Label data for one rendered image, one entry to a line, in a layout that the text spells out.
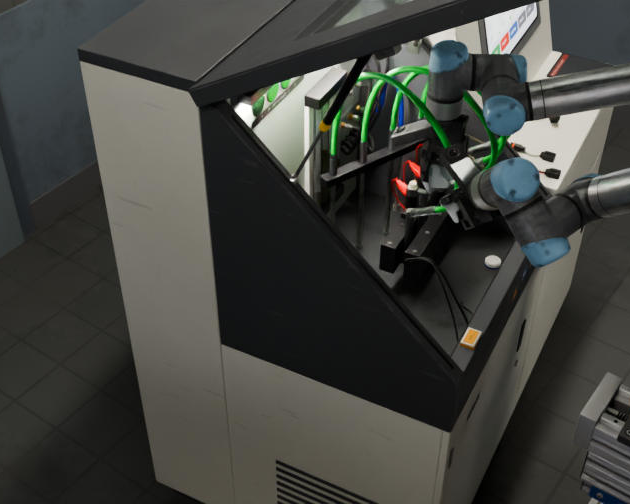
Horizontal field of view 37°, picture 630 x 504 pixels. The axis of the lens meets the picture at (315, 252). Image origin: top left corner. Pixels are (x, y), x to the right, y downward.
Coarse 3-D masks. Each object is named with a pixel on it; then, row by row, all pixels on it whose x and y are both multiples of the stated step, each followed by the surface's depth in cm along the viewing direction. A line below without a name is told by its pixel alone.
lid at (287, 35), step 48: (336, 0) 182; (384, 0) 170; (432, 0) 146; (480, 0) 137; (528, 0) 134; (240, 48) 186; (288, 48) 165; (336, 48) 154; (384, 48) 150; (192, 96) 176
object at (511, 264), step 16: (512, 256) 222; (496, 272) 218; (512, 272) 218; (528, 272) 235; (496, 288) 214; (512, 288) 219; (480, 304) 210; (496, 304) 210; (512, 304) 227; (480, 320) 206; (496, 320) 212; (496, 336) 219; (464, 352) 199; (480, 352) 205; (464, 368) 195; (480, 368) 212; (464, 384) 199; (464, 400) 205
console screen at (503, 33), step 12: (504, 12) 250; (516, 12) 258; (528, 12) 267; (480, 24) 236; (492, 24) 243; (504, 24) 251; (516, 24) 259; (528, 24) 268; (480, 36) 237; (492, 36) 244; (504, 36) 252; (516, 36) 260; (528, 36) 269; (492, 48) 245; (504, 48) 253; (516, 48) 261
